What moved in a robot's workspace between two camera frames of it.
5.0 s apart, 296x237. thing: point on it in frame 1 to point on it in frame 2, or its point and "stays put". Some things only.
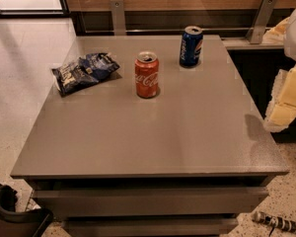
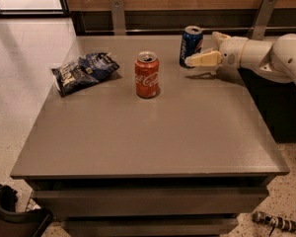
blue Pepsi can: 190,45 stays put
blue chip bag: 83,71 stays put
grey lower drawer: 149,226 stays put
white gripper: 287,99 to 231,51
